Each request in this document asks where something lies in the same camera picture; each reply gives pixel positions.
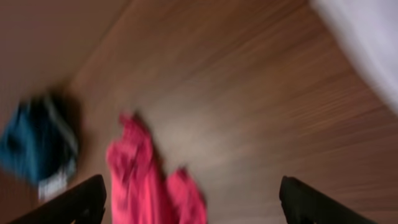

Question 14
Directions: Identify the white garment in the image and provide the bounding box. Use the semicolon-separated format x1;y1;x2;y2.
310;0;397;113

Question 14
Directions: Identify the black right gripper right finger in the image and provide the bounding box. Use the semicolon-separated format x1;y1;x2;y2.
279;176;376;224

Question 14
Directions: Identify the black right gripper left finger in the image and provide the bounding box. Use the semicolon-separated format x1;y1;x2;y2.
11;174;107;224

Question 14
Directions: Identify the red t-shirt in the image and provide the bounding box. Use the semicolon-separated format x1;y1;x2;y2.
106;115;208;224

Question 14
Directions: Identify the blue shirt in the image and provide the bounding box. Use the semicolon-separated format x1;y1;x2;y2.
1;95;79;185

